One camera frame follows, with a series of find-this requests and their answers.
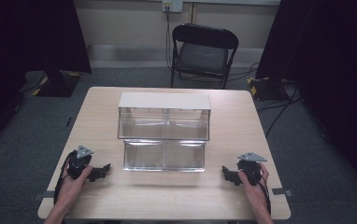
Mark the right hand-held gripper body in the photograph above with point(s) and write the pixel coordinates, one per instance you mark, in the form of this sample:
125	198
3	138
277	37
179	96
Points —
250	168

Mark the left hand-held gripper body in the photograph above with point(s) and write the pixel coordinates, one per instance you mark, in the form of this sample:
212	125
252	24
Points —
79	161

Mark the person's right hand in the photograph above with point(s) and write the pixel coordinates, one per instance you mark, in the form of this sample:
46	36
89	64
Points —
254	192

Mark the person's left hand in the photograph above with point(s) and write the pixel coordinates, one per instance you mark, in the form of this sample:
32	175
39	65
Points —
71	187

